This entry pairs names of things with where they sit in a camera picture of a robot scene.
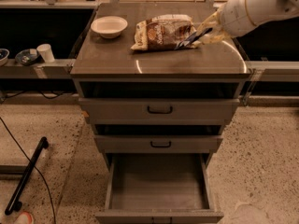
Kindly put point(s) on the white bowl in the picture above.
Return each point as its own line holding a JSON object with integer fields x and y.
{"x": 109, "y": 27}

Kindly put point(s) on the grey drawer cabinet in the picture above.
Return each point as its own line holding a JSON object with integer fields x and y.
{"x": 111, "y": 69}

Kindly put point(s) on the brown chip bag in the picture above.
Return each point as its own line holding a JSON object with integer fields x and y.
{"x": 162, "y": 32}

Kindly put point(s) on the blue bowl with items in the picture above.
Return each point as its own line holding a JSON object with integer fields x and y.
{"x": 27, "y": 57}

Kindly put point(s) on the grey drawer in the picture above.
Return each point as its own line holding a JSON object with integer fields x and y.
{"x": 158, "y": 144}
{"x": 158, "y": 111}
{"x": 158, "y": 189}

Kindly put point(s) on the white red object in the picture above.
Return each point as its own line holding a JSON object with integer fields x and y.
{"x": 24, "y": 218}

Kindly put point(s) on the bottom grey drawer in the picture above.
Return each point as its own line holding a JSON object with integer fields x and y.
{"x": 158, "y": 189}

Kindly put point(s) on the white paper cup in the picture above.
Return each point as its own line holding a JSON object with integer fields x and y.
{"x": 46, "y": 53}

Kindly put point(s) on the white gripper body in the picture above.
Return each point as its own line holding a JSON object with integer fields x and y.
{"x": 235, "y": 15}

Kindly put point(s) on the top grey drawer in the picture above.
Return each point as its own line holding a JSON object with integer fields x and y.
{"x": 158, "y": 111}

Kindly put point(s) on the middle grey drawer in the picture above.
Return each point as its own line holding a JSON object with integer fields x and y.
{"x": 158, "y": 144}

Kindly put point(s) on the blue bowl at edge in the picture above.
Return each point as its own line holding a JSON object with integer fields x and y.
{"x": 4, "y": 53}

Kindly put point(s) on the black bar stand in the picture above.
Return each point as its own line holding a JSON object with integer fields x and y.
{"x": 14, "y": 203}

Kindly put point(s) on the blue rxbar blueberry bar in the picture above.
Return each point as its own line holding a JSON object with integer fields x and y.
{"x": 193, "y": 37}

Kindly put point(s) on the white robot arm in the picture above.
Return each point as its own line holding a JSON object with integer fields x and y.
{"x": 263, "y": 11}

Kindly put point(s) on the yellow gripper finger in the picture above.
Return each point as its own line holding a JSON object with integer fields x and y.
{"x": 211, "y": 23}
{"x": 214, "y": 37}

